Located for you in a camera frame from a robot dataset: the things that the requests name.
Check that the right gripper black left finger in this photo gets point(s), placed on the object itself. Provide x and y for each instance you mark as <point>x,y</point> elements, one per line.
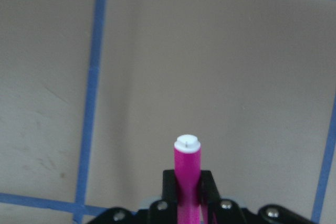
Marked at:
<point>164,210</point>

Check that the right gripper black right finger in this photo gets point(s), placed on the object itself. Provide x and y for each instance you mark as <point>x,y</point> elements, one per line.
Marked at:
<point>215,208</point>

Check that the pink pen with white cap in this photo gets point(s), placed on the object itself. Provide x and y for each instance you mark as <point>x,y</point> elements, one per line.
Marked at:
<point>187,169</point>

